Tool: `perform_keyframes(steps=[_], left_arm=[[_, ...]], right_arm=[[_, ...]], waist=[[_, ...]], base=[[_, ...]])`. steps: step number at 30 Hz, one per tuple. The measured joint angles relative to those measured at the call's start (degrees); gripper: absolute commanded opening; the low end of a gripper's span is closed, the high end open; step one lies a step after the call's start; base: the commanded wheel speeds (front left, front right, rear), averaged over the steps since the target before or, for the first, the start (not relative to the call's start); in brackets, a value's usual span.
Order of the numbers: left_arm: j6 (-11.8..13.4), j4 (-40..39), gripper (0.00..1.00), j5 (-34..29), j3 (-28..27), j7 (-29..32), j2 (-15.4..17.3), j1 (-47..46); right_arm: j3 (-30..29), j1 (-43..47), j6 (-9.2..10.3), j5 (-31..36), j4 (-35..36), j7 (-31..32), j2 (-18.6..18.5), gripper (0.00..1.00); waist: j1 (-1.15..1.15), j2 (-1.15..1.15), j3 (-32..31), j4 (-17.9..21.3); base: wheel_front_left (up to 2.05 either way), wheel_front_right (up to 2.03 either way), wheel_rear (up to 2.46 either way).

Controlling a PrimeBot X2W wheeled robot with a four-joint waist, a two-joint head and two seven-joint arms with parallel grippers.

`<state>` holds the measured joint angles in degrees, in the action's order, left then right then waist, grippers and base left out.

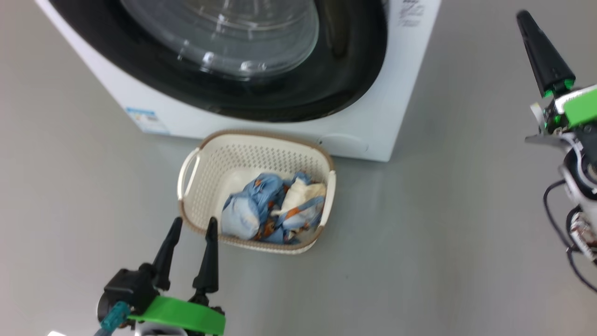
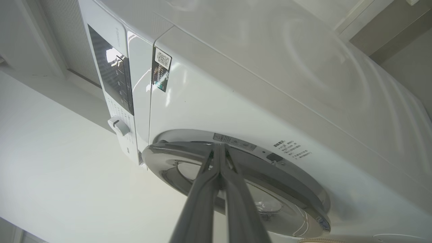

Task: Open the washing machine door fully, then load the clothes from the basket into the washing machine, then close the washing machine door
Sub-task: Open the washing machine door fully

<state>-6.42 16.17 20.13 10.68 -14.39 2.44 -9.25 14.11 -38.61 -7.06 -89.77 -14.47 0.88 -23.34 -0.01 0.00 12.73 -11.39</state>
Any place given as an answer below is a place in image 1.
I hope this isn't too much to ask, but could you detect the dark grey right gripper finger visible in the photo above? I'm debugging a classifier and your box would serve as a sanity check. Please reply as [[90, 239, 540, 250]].
[[516, 10, 575, 97]]

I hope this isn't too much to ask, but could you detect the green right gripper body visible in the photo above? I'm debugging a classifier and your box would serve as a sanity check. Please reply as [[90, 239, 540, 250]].
[[526, 85, 597, 140]]

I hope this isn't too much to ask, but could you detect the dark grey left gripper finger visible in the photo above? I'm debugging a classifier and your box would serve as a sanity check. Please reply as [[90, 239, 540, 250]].
[[193, 217, 220, 294], [152, 217, 183, 290]]

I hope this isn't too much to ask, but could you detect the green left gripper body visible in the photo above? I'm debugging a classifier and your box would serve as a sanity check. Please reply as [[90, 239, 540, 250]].
[[128, 292, 227, 336]]

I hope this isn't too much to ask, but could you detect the blue patterned garment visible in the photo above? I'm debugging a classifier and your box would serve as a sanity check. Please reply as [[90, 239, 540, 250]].
[[220, 172, 326, 245]]

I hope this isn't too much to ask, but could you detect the cream cloth garment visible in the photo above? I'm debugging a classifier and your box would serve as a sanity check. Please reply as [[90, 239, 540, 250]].
[[272, 176, 327, 217]]

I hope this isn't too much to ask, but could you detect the black round glass washer door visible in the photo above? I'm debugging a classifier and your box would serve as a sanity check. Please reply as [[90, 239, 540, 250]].
[[49, 0, 389, 123]]

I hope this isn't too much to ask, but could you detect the cream perforated laundry basket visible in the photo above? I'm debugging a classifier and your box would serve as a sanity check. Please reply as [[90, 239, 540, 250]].
[[177, 129, 336, 255]]

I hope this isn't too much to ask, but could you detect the white front-load washing machine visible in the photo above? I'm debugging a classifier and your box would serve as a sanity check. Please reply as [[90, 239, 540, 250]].
[[35, 0, 441, 162]]

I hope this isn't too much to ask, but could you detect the blue energy label sticker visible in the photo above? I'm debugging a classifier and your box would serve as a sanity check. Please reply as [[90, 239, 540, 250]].
[[125, 107, 171, 136]]

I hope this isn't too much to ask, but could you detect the round white filter cover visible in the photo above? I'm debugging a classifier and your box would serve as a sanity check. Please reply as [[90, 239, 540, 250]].
[[317, 133, 369, 155]]

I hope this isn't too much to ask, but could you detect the teal cable connector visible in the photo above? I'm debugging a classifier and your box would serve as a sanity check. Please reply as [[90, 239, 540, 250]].
[[93, 301, 131, 336]]

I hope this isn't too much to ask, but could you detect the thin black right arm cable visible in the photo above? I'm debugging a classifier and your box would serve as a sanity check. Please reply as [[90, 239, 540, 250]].
[[543, 180, 597, 294]]

